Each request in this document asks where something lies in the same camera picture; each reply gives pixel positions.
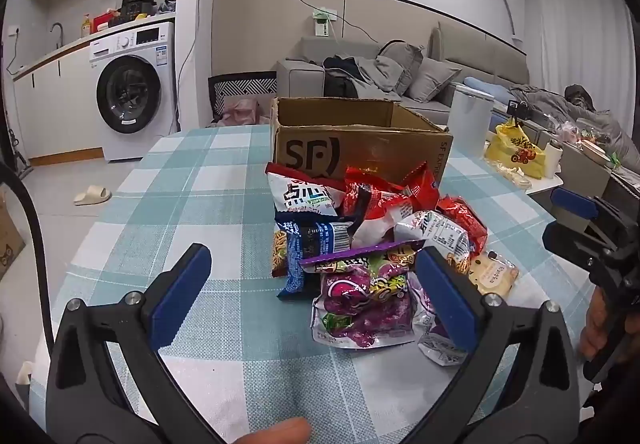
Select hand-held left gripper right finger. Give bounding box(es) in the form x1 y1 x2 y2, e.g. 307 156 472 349
400 246 585 444

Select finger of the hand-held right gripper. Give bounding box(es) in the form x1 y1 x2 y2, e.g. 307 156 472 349
542 222 617 272
551 187 632 241

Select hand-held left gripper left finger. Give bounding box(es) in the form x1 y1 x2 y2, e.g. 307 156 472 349
45 243 226 444

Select small beige snack packet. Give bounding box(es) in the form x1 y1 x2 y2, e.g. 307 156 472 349
467 250 519 301

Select silver snack packet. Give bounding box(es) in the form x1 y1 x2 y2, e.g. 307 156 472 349
417 314 473 367

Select white snack packet printed label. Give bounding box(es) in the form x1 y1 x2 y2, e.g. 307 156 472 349
392 209 473 270

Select red gold noodle packet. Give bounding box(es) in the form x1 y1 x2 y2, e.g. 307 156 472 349
436 195 488 257

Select purple snack packet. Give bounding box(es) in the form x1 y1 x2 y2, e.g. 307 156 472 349
299 244 436 350

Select yellow noodle packet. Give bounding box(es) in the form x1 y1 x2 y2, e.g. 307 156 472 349
271 230 301 277

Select large red snack packet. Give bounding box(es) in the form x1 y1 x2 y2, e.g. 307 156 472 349
350 161 442 250

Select dark blue snack packet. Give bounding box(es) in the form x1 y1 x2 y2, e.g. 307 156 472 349
274 216 357 301

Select red cookie packet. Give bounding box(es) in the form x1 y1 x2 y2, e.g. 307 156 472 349
344 166 401 225

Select white red-top chip bag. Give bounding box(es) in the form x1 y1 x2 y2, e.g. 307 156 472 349
265 162 347 220

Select brown cardboard box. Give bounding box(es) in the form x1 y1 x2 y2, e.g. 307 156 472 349
270 96 454 187

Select person's right hand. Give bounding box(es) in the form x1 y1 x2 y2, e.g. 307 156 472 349
579 284 610 361

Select person's left hand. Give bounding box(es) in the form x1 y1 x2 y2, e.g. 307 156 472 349
235 418 311 444

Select beige storage box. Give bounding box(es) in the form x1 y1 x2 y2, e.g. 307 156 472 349
560 144 613 232

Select white paper roll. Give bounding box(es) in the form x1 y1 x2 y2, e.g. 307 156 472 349
542 141 563 180

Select yellow plastic bag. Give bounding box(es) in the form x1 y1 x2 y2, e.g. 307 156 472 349
484 119 548 180

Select grey blanket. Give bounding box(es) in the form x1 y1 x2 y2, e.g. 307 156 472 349
510 86 640 165

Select green white checked tablecloth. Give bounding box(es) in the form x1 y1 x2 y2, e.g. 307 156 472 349
27 124 601 444

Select beige slipper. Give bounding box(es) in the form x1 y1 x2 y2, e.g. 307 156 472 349
73 185 112 206

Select white trash bin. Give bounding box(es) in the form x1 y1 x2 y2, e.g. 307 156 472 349
448 83 494 145

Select light blue pillow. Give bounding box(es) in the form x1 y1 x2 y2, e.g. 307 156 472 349
462 76 508 100

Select white curtain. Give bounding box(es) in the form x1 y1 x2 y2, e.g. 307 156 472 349
525 0 636 115

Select brown cardboard carton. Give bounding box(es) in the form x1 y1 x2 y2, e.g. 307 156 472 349
0 194 26 280

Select grey sofa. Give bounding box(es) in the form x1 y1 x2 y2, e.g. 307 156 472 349
276 21 531 125

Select grey cushion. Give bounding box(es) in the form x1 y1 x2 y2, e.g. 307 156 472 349
406 58 462 103
375 44 423 95

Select pink bag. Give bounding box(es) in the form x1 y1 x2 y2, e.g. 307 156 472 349
220 96 273 126

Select black white patterned chair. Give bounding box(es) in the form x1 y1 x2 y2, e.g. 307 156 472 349
207 73 277 122

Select grey jacket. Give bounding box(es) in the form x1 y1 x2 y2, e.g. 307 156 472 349
357 56 406 92

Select white kitchen cabinet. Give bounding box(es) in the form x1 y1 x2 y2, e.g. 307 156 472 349
12 31 106 160

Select dark clothes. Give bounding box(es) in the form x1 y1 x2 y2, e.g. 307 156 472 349
322 55 381 99

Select white washing machine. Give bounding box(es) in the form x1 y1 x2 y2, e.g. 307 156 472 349
89 21 181 162

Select black pressure cooker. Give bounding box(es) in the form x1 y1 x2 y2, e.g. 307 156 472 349
121 0 158 20

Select small black camera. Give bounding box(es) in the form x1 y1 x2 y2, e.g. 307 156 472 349
507 100 531 125

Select black cable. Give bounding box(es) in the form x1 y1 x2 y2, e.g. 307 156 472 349
0 159 56 350

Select white green wall device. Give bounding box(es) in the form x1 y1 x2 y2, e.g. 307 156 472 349
310 8 338 39

